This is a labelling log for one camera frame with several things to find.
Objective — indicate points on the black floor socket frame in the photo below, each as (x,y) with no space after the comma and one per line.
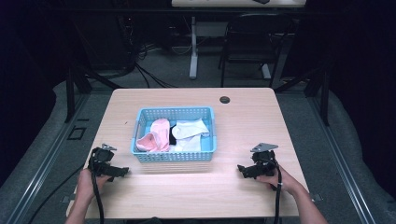
(76,133)

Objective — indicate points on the person's right hand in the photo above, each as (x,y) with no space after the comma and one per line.
(280,182)

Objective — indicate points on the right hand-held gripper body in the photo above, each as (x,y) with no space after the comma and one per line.
(264,157)

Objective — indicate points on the black metal stand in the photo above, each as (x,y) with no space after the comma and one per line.
(70,93)
(323,93)

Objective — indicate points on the black sock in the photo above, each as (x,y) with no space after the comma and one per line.
(172,137)

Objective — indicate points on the black chair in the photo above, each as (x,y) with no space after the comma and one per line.
(252,37)

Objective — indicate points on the pink sock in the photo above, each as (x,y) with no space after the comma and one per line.
(146,143)
(162,130)

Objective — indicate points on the person's left hand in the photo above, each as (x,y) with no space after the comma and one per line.
(87,185)

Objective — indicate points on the blue plastic basket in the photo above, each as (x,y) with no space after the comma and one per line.
(174,155)

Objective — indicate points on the white sock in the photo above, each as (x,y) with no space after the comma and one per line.
(188,128)
(190,144)

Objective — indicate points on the white desk leg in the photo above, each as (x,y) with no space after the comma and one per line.
(193,53)

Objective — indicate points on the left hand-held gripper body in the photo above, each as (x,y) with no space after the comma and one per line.
(101,155)

